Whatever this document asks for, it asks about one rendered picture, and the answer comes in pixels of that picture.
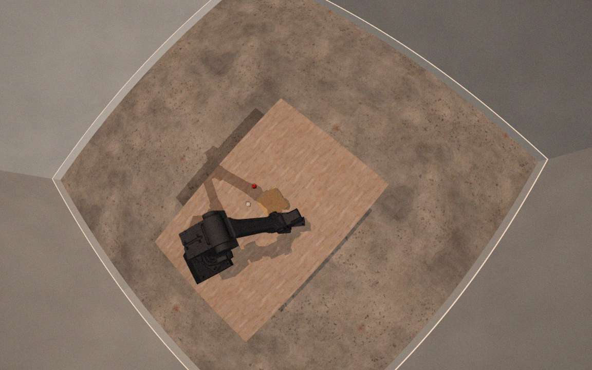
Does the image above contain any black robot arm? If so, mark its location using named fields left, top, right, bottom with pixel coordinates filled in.
left=179, top=208, right=305, bottom=272

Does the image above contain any orange flat mat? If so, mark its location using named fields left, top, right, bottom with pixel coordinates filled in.
left=256, top=187, right=289, bottom=216

